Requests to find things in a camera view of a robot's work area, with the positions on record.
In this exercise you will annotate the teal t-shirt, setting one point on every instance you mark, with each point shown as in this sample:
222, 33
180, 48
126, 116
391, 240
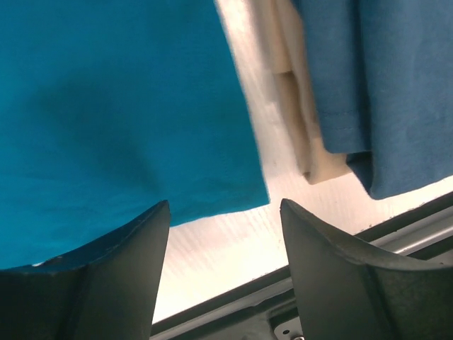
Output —
108, 107

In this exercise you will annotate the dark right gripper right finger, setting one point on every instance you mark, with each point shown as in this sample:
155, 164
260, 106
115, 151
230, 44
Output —
346, 288

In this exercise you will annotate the brown cardboard sheet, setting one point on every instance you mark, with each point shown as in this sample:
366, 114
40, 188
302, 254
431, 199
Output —
284, 35

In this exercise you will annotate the aluminium frame rail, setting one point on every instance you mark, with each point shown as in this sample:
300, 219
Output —
266, 307

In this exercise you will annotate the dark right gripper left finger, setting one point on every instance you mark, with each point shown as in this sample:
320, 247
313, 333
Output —
105, 289

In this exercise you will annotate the folded dark blue t-shirt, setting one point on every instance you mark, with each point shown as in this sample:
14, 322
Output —
381, 72

